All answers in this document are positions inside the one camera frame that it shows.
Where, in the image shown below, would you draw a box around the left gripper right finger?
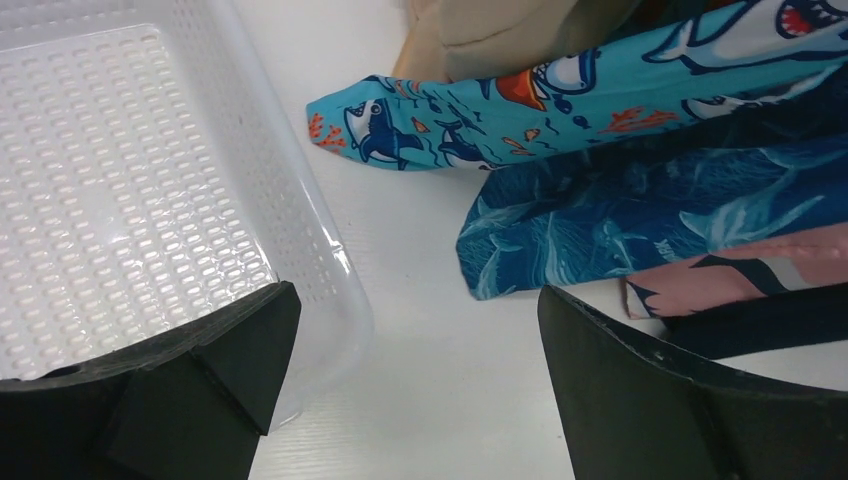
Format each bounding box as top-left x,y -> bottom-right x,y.
537,286 -> 847,479

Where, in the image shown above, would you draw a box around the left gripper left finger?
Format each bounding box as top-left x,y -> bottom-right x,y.
1,281 -> 301,479

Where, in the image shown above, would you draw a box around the white perforated plastic basket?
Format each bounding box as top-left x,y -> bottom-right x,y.
1,1 -> 373,426

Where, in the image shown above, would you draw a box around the dark blue whale shorts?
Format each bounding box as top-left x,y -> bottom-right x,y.
456,69 -> 847,300

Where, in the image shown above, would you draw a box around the pink shark print shorts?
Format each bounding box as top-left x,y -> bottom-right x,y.
621,223 -> 847,319

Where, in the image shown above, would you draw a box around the light blue shark shorts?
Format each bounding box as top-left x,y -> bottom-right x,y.
306,0 -> 847,171

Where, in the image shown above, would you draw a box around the beige shorts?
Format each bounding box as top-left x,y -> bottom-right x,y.
392,0 -> 639,82

